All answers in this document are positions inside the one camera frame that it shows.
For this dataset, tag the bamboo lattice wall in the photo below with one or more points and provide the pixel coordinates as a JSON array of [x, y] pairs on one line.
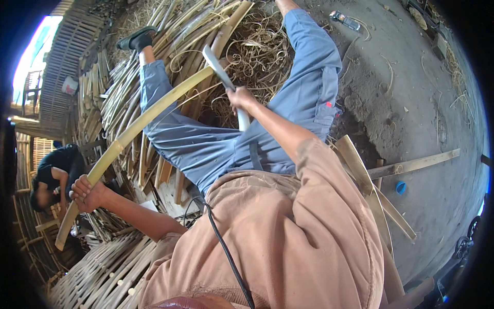
[[65, 65]]

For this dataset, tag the flat wooden plank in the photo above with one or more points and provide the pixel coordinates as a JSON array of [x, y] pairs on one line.
[[413, 164]]

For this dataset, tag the wide curved bamboo piece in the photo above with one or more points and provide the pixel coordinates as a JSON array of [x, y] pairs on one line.
[[359, 170]]

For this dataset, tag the white bucket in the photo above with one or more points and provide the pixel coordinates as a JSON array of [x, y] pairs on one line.
[[70, 85]]

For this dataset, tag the person's left fingers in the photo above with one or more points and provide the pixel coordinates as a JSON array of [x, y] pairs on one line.
[[78, 190]]

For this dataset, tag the pile of split bamboo slats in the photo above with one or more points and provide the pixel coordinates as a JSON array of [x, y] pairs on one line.
[[127, 81]]

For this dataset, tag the person's body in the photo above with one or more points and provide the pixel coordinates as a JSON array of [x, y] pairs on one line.
[[278, 239]]

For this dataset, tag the person's right fingers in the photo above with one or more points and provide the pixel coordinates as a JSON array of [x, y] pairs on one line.
[[232, 104]]

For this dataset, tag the person's legs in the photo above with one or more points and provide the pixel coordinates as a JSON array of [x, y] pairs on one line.
[[200, 146]]

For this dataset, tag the heap of bamboo shavings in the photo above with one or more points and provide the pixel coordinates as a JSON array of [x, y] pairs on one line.
[[256, 50]]

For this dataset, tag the clear plastic bottle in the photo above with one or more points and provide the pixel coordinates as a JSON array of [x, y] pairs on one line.
[[344, 20]]

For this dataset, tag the pale wooden board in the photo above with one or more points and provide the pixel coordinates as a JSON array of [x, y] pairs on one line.
[[173, 197]]

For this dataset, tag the blue plastic cap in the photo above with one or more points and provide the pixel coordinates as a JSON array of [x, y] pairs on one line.
[[401, 187]]

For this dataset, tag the person's right hand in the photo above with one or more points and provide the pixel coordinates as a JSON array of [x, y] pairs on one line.
[[242, 98]]

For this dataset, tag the person's left hand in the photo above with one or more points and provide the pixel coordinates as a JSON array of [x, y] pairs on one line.
[[89, 196]]

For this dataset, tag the thin bamboo strip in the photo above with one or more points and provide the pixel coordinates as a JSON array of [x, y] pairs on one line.
[[397, 216]]

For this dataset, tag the woven bamboo panel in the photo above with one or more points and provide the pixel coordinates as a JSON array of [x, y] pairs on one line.
[[104, 270]]

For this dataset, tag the long curved bamboo strip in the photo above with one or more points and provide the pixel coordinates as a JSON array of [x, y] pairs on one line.
[[135, 125]]

